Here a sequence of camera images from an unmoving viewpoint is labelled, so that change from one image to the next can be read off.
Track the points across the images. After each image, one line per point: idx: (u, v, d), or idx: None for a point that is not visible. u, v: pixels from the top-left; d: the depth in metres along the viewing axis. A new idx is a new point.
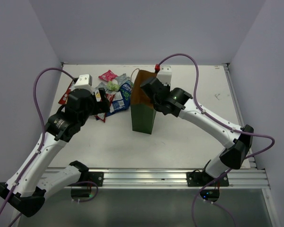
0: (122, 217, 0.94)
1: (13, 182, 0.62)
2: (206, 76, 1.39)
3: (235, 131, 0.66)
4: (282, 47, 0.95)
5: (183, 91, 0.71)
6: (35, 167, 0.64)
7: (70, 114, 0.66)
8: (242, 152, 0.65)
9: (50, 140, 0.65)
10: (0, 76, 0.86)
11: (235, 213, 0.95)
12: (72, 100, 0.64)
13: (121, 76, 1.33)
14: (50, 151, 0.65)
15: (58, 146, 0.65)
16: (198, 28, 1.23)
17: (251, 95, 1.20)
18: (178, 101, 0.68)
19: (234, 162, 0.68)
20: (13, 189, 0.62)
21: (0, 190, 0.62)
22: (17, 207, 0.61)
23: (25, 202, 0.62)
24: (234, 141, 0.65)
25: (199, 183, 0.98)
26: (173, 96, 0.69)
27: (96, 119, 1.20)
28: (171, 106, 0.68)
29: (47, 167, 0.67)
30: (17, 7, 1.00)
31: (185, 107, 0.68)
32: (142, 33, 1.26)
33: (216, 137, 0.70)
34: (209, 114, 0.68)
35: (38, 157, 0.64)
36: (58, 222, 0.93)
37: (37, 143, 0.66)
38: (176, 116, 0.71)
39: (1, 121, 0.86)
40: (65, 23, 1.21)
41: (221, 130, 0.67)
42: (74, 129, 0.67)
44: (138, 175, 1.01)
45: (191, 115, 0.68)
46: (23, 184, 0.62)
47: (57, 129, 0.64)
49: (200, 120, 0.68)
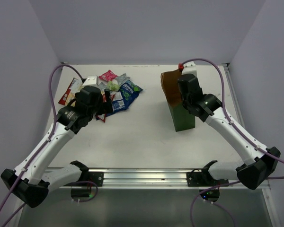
0: (122, 217, 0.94)
1: (22, 169, 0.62)
2: (206, 76, 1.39)
3: (259, 150, 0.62)
4: (282, 47, 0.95)
5: (217, 99, 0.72)
6: (45, 154, 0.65)
7: (80, 108, 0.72)
8: (262, 172, 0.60)
9: (61, 128, 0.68)
10: (0, 76, 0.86)
11: (235, 213, 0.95)
12: (84, 94, 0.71)
13: (121, 76, 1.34)
14: (60, 139, 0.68)
15: (67, 135, 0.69)
16: (198, 27, 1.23)
17: (251, 95, 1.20)
18: (208, 107, 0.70)
19: (252, 181, 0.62)
20: (21, 175, 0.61)
21: (7, 177, 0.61)
22: (23, 194, 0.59)
23: (32, 189, 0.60)
24: (255, 159, 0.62)
25: (199, 183, 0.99)
26: (204, 100, 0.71)
27: (96, 119, 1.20)
28: (200, 109, 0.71)
29: (54, 157, 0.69)
30: (17, 7, 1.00)
31: (214, 114, 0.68)
32: (141, 33, 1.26)
33: (238, 152, 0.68)
34: (237, 126, 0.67)
35: (48, 144, 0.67)
36: (58, 222, 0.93)
37: (47, 133, 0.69)
38: (203, 120, 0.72)
39: (1, 121, 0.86)
40: (65, 23, 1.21)
41: (244, 145, 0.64)
42: (82, 121, 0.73)
44: (138, 175, 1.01)
45: (218, 123, 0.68)
46: (33, 170, 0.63)
47: (67, 120, 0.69)
49: (226, 130, 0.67)
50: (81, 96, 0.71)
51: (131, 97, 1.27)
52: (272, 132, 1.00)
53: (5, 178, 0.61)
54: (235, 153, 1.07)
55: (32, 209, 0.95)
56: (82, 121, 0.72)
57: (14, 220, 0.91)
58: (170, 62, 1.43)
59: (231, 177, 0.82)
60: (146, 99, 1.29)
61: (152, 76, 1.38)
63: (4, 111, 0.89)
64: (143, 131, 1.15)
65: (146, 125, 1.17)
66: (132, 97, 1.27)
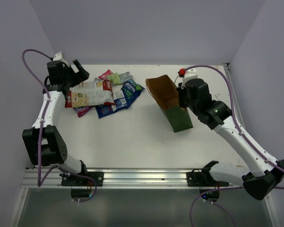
0: (122, 217, 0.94)
1: (40, 118, 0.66)
2: (205, 76, 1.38)
3: (269, 163, 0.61)
4: (283, 47, 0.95)
5: (226, 107, 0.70)
6: (53, 109, 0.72)
7: (56, 80, 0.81)
8: (271, 186, 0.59)
9: (53, 92, 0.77)
10: (0, 77, 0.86)
11: (235, 213, 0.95)
12: (52, 67, 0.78)
13: (125, 74, 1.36)
14: (58, 99, 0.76)
15: (62, 97, 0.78)
16: (198, 28, 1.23)
17: (251, 95, 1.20)
18: (218, 115, 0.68)
19: (259, 193, 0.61)
20: (42, 124, 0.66)
21: (31, 133, 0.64)
22: (52, 135, 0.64)
23: (57, 132, 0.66)
24: (264, 172, 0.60)
25: (199, 183, 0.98)
26: (214, 108, 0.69)
27: (100, 117, 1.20)
28: (209, 117, 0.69)
29: (58, 115, 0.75)
30: (17, 7, 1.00)
31: (224, 123, 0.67)
32: (141, 33, 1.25)
33: (246, 162, 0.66)
34: (247, 137, 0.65)
35: (51, 104, 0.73)
36: (58, 222, 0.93)
37: (44, 100, 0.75)
38: (211, 128, 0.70)
39: (2, 122, 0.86)
40: (66, 24, 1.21)
41: (254, 157, 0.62)
42: (66, 88, 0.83)
44: (138, 174, 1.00)
45: (227, 133, 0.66)
46: (50, 120, 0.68)
47: (56, 88, 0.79)
49: (236, 141, 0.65)
50: (49, 72, 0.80)
51: (133, 96, 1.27)
52: (272, 132, 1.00)
53: (28, 135, 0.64)
54: (235, 153, 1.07)
55: (32, 209, 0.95)
56: (66, 87, 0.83)
57: (14, 220, 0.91)
58: (170, 62, 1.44)
59: (235, 181, 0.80)
60: (146, 99, 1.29)
61: (152, 76, 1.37)
63: (5, 112, 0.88)
64: (143, 131, 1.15)
65: (146, 125, 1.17)
66: (134, 95, 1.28)
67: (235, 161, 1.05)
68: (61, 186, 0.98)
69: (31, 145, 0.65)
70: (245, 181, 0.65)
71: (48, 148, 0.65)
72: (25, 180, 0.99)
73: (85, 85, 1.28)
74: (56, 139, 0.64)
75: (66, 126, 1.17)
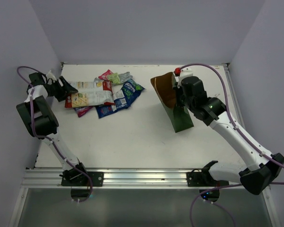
0: (121, 217, 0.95)
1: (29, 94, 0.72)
2: (206, 76, 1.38)
3: (264, 157, 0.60)
4: (282, 47, 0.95)
5: (221, 103, 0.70)
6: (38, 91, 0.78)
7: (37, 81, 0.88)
8: (266, 178, 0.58)
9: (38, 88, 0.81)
10: (0, 77, 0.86)
11: (235, 213, 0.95)
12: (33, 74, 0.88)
13: (125, 74, 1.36)
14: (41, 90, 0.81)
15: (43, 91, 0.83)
16: (198, 28, 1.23)
17: (251, 95, 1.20)
18: (213, 111, 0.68)
19: (256, 187, 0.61)
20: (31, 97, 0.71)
21: (23, 105, 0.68)
22: (44, 103, 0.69)
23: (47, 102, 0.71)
24: (260, 165, 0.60)
25: (199, 183, 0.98)
26: (209, 104, 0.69)
27: (100, 117, 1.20)
28: (204, 113, 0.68)
29: None
30: (17, 7, 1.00)
31: (218, 118, 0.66)
32: (140, 32, 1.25)
33: (242, 157, 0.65)
34: (242, 131, 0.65)
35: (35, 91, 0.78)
36: (59, 222, 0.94)
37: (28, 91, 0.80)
38: (207, 125, 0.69)
39: (2, 122, 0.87)
40: (66, 24, 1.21)
41: (249, 151, 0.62)
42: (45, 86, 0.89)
44: (138, 174, 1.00)
45: (222, 128, 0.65)
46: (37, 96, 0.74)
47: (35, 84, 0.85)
49: (231, 135, 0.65)
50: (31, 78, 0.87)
51: (133, 96, 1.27)
52: (272, 132, 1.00)
53: (21, 108, 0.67)
54: (235, 153, 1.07)
55: (32, 209, 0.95)
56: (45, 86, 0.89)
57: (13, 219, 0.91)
58: (170, 62, 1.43)
59: (234, 181, 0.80)
60: (146, 98, 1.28)
61: (151, 76, 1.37)
63: (5, 112, 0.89)
64: (143, 131, 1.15)
65: (146, 125, 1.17)
66: (134, 95, 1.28)
67: (235, 161, 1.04)
68: (61, 186, 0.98)
69: (24, 116, 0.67)
70: (241, 176, 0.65)
71: (41, 117, 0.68)
72: (25, 180, 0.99)
73: (85, 85, 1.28)
74: (48, 107, 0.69)
75: (66, 126, 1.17)
